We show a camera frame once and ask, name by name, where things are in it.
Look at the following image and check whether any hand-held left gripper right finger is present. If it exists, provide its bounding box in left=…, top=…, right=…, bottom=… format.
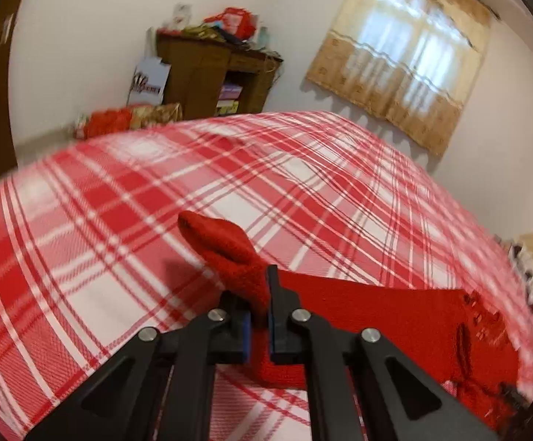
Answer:
left=266, top=264, right=501, bottom=441

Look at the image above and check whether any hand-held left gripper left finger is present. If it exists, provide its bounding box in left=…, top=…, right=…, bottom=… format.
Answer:
left=25, top=290, right=252, bottom=441

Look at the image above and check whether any red towel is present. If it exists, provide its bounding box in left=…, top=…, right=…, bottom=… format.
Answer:
left=177, top=210, right=533, bottom=430

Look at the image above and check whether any brown white patterned pillow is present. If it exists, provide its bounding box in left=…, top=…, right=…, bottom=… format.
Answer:
left=508, top=243, right=533, bottom=314

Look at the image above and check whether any red plaid bed sheet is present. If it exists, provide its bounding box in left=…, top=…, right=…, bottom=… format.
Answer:
left=0, top=110, right=533, bottom=441

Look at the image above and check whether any stack of books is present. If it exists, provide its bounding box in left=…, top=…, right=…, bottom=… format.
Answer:
left=216, top=83, right=242, bottom=115

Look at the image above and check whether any gold patterned gift bag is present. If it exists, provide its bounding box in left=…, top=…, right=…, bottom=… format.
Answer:
left=128, top=103, right=183, bottom=128

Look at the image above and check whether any red gift bag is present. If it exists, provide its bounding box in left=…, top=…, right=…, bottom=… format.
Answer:
left=74, top=108, right=134, bottom=140

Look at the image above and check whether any brown wooden cabinet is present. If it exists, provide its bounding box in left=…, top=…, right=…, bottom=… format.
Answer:
left=156, top=31, right=284, bottom=120

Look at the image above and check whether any white paper bag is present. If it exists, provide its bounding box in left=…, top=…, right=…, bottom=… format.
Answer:
left=126, top=55, right=172, bottom=106

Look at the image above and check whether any beige patterned window curtain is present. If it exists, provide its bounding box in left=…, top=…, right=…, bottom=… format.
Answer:
left=305, top=0, right=493, bottom=157

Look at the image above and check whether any white small box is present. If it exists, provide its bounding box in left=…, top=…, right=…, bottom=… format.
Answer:
left=170, top=4, right=194, bottom=33

